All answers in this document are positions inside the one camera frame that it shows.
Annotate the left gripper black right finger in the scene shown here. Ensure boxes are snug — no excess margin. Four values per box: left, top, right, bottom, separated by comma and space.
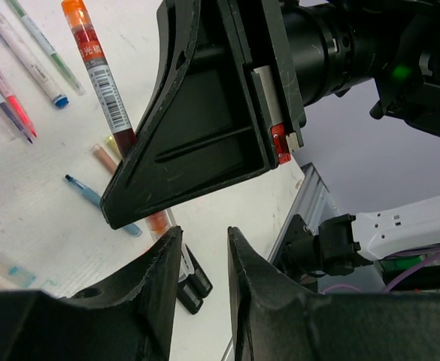
228, 227, 440, 360

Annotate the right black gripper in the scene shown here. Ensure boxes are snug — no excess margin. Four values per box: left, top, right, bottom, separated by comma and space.
215, 1, 378, 165

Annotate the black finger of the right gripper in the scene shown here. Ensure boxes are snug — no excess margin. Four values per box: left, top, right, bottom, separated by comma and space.
101, 1, 278, 229

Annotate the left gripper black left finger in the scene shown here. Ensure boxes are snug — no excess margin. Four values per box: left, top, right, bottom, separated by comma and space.
0, 226, 183, 360

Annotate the black orange marker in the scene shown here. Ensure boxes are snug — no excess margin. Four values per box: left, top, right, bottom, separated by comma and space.
186, 246, 213, 299

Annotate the yellow highlighter pen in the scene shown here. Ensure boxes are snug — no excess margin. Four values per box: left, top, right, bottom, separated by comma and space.
104, 135, 122, 159

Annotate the orange highlighter pen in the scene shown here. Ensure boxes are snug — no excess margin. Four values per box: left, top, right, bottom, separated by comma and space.
91, 144, 117, 175

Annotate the red pen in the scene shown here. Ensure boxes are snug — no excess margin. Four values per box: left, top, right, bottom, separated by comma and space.
0, 70, 38, 138
61, 1, 136, 158

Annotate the light blue highlighter pen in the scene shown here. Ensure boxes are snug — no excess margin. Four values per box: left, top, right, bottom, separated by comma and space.
64, 174, 144, 238

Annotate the clear blue pen cap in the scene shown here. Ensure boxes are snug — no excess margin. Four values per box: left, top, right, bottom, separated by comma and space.
0, 253, 37, 289

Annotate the white blue marker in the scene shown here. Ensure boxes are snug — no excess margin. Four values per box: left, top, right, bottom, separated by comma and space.
0, 11, 69, 109

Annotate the thin black white pen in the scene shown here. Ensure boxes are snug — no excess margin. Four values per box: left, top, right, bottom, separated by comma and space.
0, 71, 33, 146

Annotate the black pink marker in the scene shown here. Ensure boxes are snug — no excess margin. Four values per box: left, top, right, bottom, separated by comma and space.
177, 280, 203, 315

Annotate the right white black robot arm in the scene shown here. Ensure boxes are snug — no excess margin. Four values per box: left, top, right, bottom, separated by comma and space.
101, 1, 440, 229

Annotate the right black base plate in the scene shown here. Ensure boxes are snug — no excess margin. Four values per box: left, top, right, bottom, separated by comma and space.
272, 214, 320, 279

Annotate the aluminium front rail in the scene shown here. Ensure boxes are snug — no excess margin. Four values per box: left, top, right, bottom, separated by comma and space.
223, 163, 339, 360

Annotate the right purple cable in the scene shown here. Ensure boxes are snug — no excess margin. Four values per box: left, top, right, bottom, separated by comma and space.
320, 242, 440, 294

